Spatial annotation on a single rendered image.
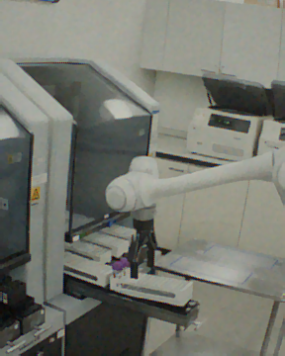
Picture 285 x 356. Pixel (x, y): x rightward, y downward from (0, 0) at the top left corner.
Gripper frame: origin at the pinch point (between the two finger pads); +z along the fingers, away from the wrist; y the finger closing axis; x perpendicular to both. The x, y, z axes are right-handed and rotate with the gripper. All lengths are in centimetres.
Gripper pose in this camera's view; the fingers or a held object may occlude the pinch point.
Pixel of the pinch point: (142, 270)
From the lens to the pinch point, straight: 200.0
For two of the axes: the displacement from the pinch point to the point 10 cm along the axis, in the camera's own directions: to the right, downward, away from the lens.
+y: 4.5, -1.4, 8.8
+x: -8.9, -0.8, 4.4
